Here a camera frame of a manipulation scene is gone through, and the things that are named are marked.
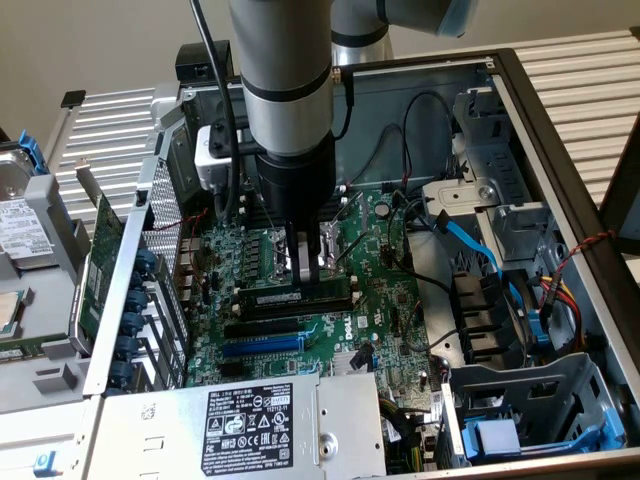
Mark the grey metal disk bay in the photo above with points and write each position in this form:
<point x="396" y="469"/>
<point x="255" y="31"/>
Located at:
<point x="575" y="380"/>

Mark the silver finned heatsink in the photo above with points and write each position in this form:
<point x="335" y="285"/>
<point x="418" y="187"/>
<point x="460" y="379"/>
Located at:
<point x="342" y="365"/>

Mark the black fan shroud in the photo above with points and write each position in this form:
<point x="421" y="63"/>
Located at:
<point x="480" y="320"/>

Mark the silver PC case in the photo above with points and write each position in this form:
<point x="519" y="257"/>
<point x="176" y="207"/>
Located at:
<point x="380" y="95"/>

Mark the blue plastic latch button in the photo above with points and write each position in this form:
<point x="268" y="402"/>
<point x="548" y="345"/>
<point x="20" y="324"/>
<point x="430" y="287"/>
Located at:
<point x="45" y="462"/>

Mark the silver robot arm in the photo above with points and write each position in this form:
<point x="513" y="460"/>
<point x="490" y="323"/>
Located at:
<point x="280" y="50"/>

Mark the silver hard disk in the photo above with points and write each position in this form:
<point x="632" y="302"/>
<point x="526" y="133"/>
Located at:
<point x="20" y="230"/>

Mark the silver power supply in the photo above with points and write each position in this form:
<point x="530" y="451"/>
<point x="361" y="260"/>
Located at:
<point x="150" y="435"/>

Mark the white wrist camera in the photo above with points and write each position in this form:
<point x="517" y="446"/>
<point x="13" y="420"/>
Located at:
<point x="210" y="165"/>

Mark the silver CPU chip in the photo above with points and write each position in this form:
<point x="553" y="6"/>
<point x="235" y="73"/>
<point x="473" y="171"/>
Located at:
<point x="10" y="310"/>

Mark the grey optical drive cage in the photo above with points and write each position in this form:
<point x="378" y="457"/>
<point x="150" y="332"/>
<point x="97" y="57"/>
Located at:
<point x="500" y="160"/>

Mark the blue plastic disk caddy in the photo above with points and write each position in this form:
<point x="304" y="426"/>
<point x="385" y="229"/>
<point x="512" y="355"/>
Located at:
<point x="495" y="437"/>

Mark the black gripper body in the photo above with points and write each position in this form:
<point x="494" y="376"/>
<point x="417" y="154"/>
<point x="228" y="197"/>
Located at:
<point x="297" y="185"/>

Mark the dark side panel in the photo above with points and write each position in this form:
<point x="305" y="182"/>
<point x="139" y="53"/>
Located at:
<point x="625" y="190"/>

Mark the blue disk carrier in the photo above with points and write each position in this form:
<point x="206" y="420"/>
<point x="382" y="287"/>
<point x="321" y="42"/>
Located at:
<point x="32" y="150"/>

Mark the green graphics card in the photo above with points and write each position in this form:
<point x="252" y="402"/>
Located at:
<point x="102" y="260"/>

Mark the metal CPU socket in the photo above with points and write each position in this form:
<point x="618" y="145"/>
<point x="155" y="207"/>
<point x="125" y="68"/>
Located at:
<point x="329" y="250"/>

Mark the black box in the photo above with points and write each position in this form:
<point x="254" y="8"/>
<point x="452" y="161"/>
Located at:
<point x="192" y="60"/>

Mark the blue card retention clip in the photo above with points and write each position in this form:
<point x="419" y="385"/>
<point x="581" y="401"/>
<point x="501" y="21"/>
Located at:
<point x="127" y="346"/>
<point x="136" y="301"/>
<point x="146" y="261"/>
<point x="131" y="323"/>
<point x="121" y="373"/>

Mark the short black expansion slot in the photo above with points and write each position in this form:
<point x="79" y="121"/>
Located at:
<point x="231" y="369"/>

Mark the small black block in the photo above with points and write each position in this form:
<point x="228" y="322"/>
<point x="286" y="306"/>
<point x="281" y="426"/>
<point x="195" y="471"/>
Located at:
<point x="73" y="98"/>

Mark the long black expansion slot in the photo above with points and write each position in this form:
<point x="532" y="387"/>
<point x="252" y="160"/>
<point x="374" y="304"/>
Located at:
<point x="262" y="329"/>

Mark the round coin battery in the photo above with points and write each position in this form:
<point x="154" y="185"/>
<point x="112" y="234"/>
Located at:
<point x="382" y="209"/>

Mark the blue expansion slot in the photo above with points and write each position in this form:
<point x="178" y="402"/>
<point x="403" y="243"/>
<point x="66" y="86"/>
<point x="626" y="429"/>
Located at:
<point x="262" y="346"/>

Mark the green motherboard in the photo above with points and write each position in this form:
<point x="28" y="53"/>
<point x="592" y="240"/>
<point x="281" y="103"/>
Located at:
<point x="370" y="290"/>

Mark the silver drive bracket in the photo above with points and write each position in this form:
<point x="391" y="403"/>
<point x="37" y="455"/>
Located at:
<point x="460" y="195"/>

